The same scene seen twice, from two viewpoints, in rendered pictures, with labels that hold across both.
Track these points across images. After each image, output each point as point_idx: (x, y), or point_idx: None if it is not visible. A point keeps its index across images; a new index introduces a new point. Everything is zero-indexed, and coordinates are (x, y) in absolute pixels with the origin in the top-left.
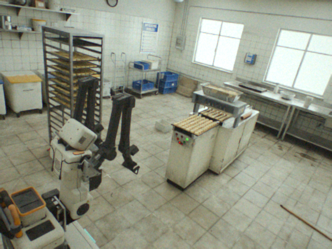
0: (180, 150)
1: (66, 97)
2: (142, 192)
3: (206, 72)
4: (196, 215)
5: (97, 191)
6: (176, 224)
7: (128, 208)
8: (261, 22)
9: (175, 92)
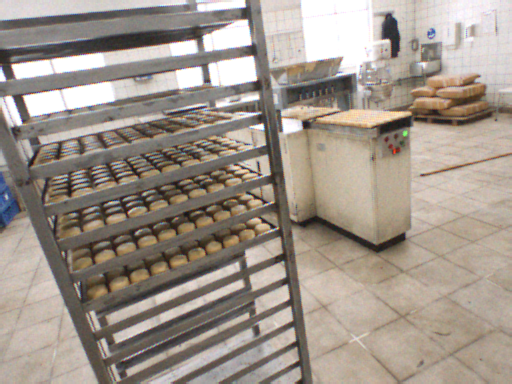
0: (392, 168)
1: (205, 220)
2: (420, 284)
3: (66, 134)
4: (467, 233)
5: (433, 362)
6: (503, 254)
7: (482, 307)
8: (125, 4)
9: (19, 212)
